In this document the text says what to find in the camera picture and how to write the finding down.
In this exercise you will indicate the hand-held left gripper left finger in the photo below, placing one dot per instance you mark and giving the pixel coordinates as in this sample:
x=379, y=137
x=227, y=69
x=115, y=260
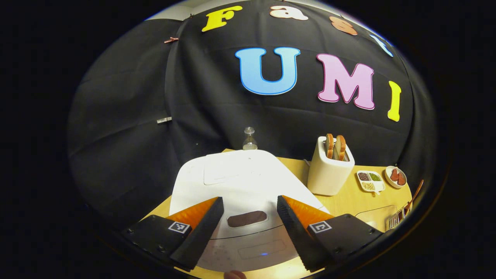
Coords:
x=201, y=232

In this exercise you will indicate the wooden spoon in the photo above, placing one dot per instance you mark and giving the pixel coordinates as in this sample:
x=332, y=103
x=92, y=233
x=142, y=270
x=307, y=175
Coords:
x=414, y=197

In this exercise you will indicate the reddish brown meat piece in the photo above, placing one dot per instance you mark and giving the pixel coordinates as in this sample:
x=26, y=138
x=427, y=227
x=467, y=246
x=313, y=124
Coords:
x=394, y=175
x=402, y=179

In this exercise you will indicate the white rice cooker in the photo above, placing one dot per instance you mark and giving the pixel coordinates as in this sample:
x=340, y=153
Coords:
x=240, y=182

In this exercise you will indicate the white divided dish of beans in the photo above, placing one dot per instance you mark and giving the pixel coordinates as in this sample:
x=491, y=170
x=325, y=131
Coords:
x=370, y=181

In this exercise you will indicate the copper clip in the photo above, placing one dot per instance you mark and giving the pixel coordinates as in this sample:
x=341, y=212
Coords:
x=171, y=39

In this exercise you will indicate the round white plate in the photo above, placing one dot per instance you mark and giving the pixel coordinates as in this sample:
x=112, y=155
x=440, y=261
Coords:
x=389, y=179

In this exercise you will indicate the bread slice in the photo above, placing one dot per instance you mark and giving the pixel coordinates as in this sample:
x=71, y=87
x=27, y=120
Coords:
x=340, y=148
x=329, y=146

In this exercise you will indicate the clear container of rice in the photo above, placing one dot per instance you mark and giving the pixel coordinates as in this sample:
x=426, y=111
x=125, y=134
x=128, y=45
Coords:
x=374, y=219

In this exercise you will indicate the silver clip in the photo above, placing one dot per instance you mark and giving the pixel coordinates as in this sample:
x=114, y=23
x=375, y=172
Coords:
x=164, y=120

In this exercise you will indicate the white toaster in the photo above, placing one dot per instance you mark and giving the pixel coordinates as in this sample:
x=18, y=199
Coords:
x=329, y=176

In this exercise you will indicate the black backdrop cloth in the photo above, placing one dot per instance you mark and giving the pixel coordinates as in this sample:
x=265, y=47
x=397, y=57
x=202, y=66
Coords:
x=135, y=116

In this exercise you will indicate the small glass bottle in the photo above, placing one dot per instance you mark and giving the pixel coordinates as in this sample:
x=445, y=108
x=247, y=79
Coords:
x=250, y=140

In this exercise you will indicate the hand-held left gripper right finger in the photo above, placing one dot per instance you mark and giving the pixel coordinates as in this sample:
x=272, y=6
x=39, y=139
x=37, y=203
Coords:
x=296, y=232

